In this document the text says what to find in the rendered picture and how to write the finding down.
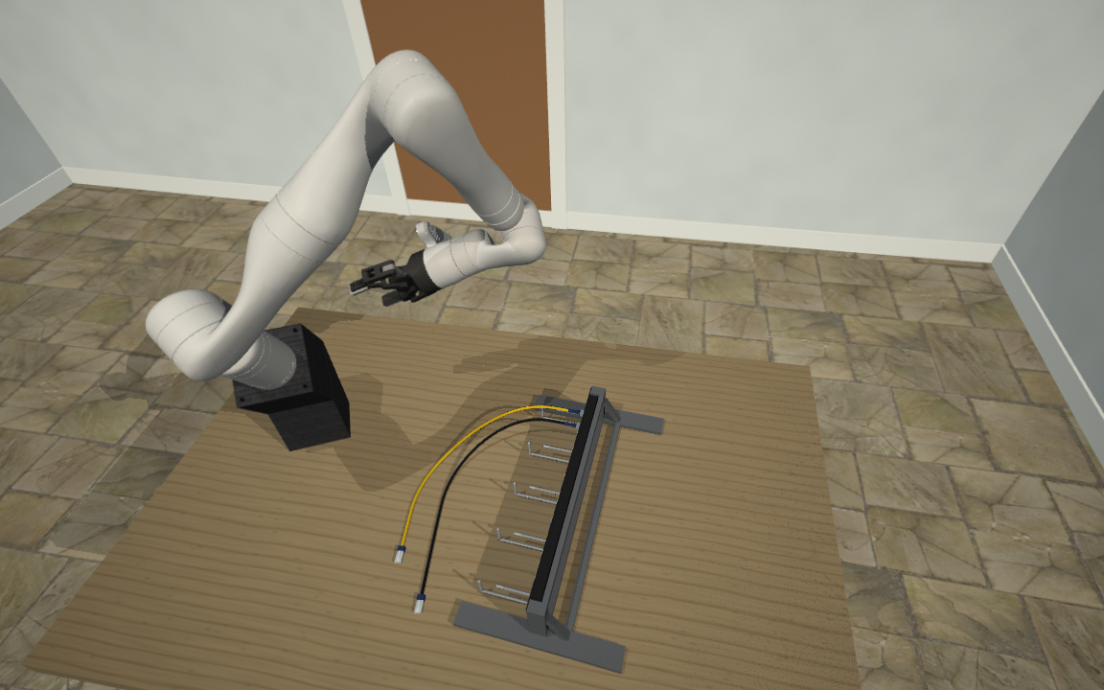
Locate dark grey patch panel rack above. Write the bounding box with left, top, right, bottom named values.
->
left=453, top=386, right=664, bottom=673

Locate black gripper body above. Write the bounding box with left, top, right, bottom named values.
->
left=388, top=250, right=442, bottom=294

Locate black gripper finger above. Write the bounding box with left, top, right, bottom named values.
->
left=381, top=287, right=435, bottom=307
left=349, top=261, right=408, bottom=295

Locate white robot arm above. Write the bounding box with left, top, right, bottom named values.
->
left=146, top=50, right=546, bottom=390

